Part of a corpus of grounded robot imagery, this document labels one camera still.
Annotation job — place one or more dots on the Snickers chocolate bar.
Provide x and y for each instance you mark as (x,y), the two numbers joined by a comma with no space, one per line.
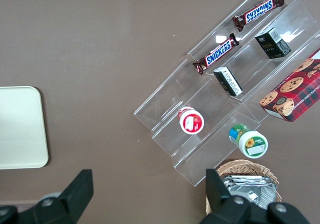
(217,53)
(258,11)

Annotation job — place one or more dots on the small black carton box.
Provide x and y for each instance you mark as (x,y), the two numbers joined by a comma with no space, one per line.
(271,45)
(228,81)

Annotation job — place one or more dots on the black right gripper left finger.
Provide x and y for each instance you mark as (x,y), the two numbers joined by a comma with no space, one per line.
(77,191)

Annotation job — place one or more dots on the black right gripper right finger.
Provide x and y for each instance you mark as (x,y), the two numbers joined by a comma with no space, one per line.
(215,189)

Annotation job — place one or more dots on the red lidded yogurt cup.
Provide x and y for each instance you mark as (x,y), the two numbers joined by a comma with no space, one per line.
(192,122)

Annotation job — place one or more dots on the white rectangular tray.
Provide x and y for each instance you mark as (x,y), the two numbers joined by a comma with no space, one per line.
(20,126)

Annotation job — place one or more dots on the red plaid cookie box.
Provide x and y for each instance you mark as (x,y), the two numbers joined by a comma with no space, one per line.
(297,91)

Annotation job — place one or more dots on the light tan wicker basket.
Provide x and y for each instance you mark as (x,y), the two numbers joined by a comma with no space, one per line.
(250,165)

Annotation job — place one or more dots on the silver foil packet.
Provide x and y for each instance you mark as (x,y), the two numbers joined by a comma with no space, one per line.
(252,189)

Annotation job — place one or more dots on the clear acrylic stepped shelf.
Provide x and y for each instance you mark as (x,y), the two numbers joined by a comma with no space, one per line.
(200,96)

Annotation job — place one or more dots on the green lidded sunflower cup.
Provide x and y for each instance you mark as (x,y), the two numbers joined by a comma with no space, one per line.
(252,144)

